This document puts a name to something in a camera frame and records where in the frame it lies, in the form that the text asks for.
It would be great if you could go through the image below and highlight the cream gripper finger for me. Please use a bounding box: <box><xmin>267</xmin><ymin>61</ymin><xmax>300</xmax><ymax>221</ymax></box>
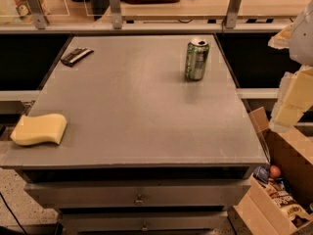
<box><xmin>269</xmin><ymin>66</ymin><xmax>313</xmax><ymax>133</ymax></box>
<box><xmin>268</xmin><ymin>23</ymin><xmax>292</xmax><ymax>49</ymax></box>

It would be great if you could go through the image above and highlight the green soda can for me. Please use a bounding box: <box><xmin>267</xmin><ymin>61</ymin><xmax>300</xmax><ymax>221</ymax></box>
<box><xmin>185</xmin><ymin>37</ymin><xmax>209</xmax><ymax>81</ymax></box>

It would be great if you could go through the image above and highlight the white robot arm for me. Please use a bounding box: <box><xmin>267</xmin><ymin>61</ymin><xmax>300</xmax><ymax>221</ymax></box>
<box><xmin>268</xmin><ymin>1</ymin><xmax>313</xmax><ymax>133</ymax></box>

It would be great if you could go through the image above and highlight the dark rxbar chocolate bar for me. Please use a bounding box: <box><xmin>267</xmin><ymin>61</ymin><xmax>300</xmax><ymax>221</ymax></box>
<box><xmin>61</xmin><ymin>48</ymin><xmax>93</xmax><ymax>67</ymax></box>

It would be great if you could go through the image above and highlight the red apple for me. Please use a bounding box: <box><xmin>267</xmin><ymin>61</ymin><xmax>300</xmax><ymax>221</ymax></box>
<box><xmin>269</xmin><ymin>165</ymin><xmax>281</xmax><ymax>179</ymax></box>

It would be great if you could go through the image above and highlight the blue snack packet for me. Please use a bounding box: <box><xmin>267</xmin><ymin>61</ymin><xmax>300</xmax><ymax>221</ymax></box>
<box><xmin>253</xmin><ymin>166</ymin><xmax>269</xmax><ymax>184</ymax></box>

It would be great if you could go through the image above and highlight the brown snack bag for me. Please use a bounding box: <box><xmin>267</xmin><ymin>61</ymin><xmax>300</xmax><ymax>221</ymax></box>
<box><xmin>264</xmin><ymin>179</ymin><xmax>312</xmax><ymax>227</ymax></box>

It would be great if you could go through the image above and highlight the cardboard box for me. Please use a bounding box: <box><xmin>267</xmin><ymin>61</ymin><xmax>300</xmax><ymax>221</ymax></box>
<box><xmin>234</xmin><ymin>108</ymin><xmax>313</xmax><ymax>235</ymax></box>

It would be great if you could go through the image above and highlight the lower grey drawer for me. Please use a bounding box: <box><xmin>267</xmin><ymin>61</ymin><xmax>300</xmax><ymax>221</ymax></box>
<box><xmin>58</xmin><ymin>211</ymin><xmax>228</xmax><ymax>232</ymax></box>

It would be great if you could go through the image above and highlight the grey drawer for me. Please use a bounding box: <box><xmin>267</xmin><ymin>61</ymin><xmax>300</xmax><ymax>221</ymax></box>
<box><xmin>58</xmin><ymin>211</ymin><xmax>228</xmax><ymax>232</ymax></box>
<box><xmin>25</xmin><ymin>180</ymin><xmax>250</xmax><ymax>210</ymax></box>

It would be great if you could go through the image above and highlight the upper grey drawer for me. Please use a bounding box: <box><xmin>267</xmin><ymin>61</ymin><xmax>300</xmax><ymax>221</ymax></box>
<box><xmin>25</xmin><ymin>180</ymin><xmax>250</xmax><ymax>210</ymax></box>

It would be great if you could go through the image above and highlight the yellow sponge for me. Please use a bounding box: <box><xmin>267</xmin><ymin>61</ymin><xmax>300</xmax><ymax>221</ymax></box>
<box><xmin>11</xmin><ymin>114</ymin><xmax>67</xmax><ymax>146</ymax></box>

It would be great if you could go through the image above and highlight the right metal bracket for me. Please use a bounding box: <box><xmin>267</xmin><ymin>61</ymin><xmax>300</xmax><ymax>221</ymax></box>
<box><xmin>224</xmin><ymin>0</ymin><xmax>242</xmax><ymax>28</ymax></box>

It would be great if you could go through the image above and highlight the metal bracket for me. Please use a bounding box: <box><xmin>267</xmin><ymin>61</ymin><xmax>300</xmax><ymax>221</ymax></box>
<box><xmin>109</xmin><ymin>0</ymin><xmax>123</xmax><ymax>29</ymax></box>
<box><xmin>26</xmin><ymin>0</ymin><xmax>49</xmax><ymax>29</ymax></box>
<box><xmin>224</xmin><ymin>0</ymin><xmax>242</xmax><ymax>28</ymax></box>

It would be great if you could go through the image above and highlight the middle metal bracket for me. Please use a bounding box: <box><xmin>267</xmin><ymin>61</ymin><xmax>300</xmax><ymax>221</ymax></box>
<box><xmin>109</xmin><ymin>0</ymin><xmax>123</xmax><ymax>29</ymax></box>

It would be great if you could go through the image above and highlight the left metal bracket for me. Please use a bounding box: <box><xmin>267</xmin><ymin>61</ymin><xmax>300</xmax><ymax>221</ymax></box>
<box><xmin>26</xmin><ymin>0</ymin><xmax>49</xmax><ymax>29</ymax></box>

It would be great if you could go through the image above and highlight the black floor cable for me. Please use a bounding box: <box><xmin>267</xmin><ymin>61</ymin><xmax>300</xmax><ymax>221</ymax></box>
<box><xmin>0</xmin><ymin>193</ymin><xmax>28</xmax><ymax>235</ymax></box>

